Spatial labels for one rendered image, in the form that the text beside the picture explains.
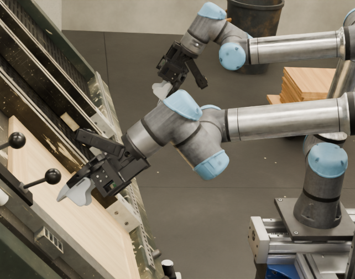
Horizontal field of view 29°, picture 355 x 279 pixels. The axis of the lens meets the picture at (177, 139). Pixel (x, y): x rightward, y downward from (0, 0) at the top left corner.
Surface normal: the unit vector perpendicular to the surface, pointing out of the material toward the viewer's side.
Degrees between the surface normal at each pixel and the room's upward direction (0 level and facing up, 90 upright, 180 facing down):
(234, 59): 90
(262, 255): 90
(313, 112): 52
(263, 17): 95
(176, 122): 81
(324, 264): 0
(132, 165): 63
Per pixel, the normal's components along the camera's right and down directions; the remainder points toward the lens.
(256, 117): -0.22, -0.33
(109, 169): -0.22, -0.04
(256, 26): 0.02, 0.51
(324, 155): 0.07, -0.83
